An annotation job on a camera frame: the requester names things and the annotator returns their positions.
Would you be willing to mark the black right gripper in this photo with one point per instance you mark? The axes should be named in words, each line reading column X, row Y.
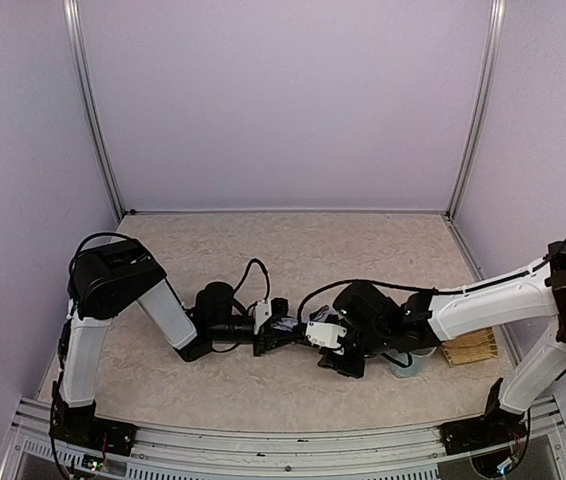
column 342, row 361

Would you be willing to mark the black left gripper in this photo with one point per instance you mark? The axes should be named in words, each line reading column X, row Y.
column 258, row 342

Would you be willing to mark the lavender folding umbrella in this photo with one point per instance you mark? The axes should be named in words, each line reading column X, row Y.
column 287, row 323

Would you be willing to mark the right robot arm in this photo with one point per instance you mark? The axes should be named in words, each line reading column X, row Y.
column 372, row 324

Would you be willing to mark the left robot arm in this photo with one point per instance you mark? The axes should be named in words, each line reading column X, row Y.
column 103, row 282

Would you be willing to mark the light blue ceramic mug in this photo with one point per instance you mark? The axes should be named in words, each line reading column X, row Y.
column 410, row 364

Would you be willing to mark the woven bamboo tray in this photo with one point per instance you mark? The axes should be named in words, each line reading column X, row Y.
column 471, row 348

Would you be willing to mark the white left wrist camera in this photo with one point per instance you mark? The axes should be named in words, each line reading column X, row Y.
column 262, row 313

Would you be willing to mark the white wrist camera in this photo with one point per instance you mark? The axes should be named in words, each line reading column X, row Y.
column 262, row 313
column 326, row 335

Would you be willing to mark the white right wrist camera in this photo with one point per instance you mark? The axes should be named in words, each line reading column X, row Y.
column 326, row 335

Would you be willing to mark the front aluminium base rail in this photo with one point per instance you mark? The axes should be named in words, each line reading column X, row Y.
column 168, row 452

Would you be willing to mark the right aluminium frame post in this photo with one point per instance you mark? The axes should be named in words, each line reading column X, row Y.
column 480, row 108

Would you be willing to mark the aluminium frame post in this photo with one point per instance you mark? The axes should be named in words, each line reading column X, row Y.
column 480, row 108
column 79, row 52

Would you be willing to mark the left aluminium frame post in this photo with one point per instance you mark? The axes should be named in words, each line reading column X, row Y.
column 79, row 52

